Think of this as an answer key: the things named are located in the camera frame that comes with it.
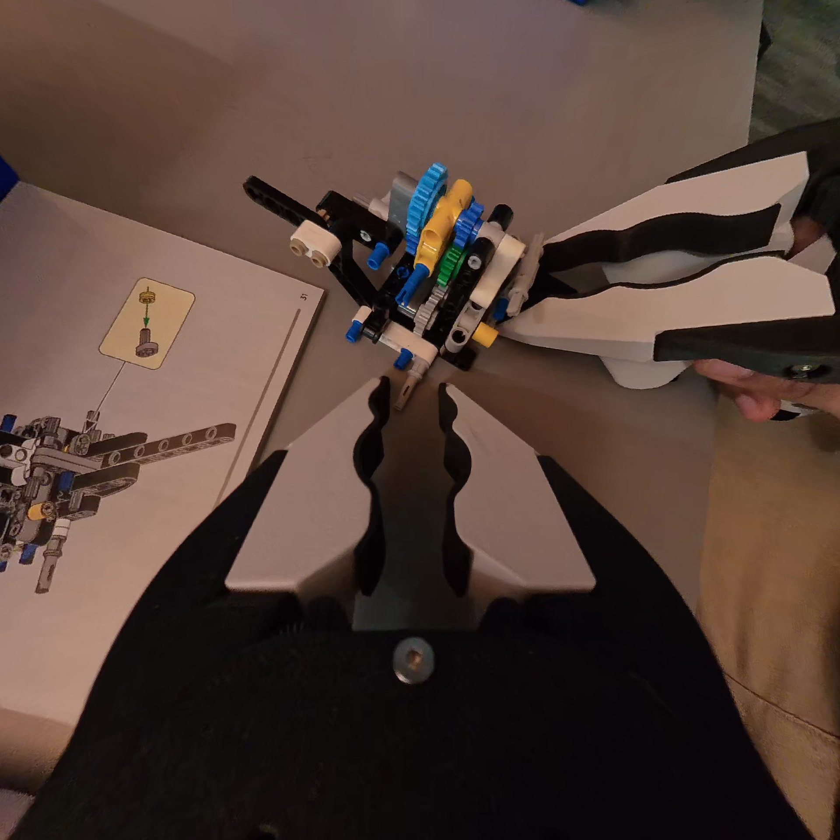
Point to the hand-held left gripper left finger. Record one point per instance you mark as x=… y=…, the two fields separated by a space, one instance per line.
x=308 y=512

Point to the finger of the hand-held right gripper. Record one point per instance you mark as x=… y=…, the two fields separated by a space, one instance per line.
x=722 y=187
x=689 y=302

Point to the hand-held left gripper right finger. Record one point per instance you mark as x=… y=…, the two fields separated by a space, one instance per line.
x=518 y=518

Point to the multicoloured lego gear model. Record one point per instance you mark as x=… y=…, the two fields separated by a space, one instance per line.
x=433 y=262

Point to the lego instruction booklet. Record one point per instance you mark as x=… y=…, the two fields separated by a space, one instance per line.
x=131 y=525

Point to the person's right hand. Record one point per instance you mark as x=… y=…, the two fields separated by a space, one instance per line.
x=748 y=394

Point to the person's tan pants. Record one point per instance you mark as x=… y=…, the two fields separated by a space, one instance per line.
x=774 y=558

